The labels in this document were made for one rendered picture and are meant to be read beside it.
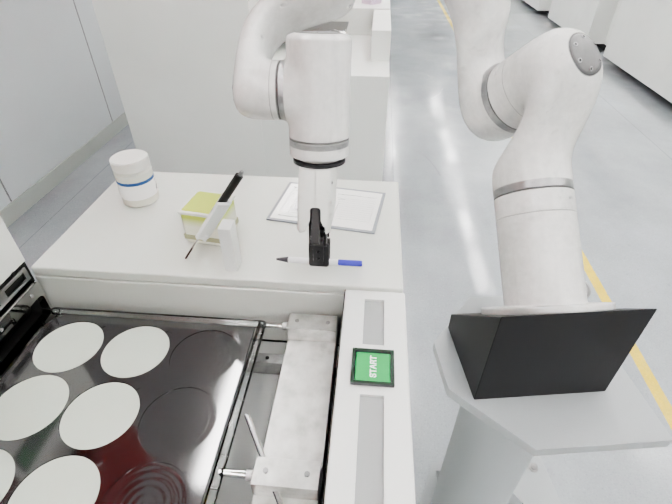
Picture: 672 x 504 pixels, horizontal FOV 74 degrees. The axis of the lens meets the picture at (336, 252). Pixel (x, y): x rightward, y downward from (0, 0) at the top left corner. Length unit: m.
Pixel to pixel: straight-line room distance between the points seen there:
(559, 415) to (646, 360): 1.43
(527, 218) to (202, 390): 0.54
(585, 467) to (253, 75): 1.57
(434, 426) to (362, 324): 1.09
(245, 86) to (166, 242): 0.35
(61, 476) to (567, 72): 0.84
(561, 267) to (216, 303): 0.55
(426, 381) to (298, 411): 1.18
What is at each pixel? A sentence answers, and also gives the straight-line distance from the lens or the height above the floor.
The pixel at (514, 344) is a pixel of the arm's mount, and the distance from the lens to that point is 0.69.
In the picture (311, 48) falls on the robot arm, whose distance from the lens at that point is 0.58.
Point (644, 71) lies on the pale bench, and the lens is 5.49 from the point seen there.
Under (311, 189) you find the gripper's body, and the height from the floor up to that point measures 1.13.
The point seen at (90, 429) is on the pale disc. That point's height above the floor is 0.90.
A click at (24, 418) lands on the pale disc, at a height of 0.90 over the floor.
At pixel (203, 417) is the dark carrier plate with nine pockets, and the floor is 0.90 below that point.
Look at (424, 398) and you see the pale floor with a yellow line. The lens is 1.76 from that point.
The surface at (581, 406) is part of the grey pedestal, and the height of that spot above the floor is 0.82.
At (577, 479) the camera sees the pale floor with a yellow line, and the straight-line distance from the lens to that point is 1.76.
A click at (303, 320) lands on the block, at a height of 0.91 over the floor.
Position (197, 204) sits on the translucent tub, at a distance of 0.80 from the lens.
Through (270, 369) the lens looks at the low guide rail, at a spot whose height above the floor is 0.83.
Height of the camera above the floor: 1.44
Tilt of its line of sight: 38 degrees down
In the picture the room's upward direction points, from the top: straight up
